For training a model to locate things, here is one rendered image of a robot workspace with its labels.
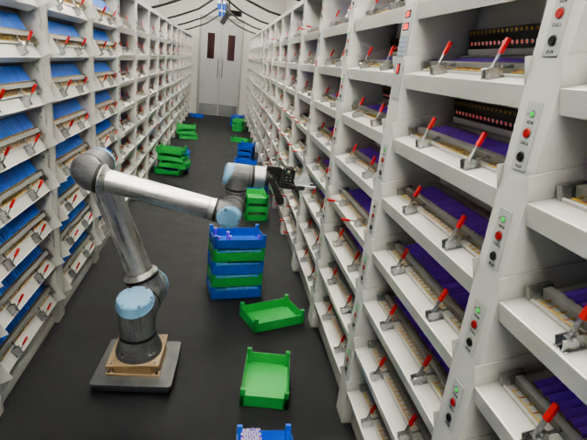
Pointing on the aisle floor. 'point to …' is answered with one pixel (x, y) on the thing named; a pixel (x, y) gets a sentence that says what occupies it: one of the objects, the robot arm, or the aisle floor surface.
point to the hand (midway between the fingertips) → (311, 187)
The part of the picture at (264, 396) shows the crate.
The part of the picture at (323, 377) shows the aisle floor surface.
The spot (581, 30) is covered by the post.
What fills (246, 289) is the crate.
